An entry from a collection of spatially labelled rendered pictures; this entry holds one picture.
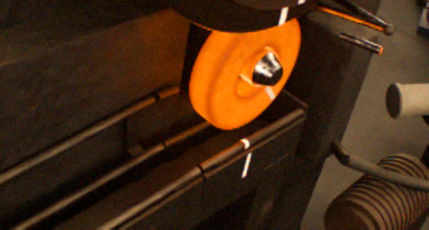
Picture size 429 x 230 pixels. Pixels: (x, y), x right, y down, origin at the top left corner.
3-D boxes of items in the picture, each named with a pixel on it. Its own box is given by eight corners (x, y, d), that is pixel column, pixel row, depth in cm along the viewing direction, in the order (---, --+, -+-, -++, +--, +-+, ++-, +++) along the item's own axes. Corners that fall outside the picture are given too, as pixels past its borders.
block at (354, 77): (263, 136, 98) (297, 11, 84) (293, 119, 103) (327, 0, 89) (312, 172, 93) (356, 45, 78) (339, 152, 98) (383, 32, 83)
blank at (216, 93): (167, 80, 60) (189, 97, 59) (260, -28, 62) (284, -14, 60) (215, 133, 74) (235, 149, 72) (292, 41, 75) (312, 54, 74)
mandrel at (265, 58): (191, -4, 74) (177, 26, 75) (168, -8, 70) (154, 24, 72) (295, 59, 65) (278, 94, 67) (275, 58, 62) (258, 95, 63)
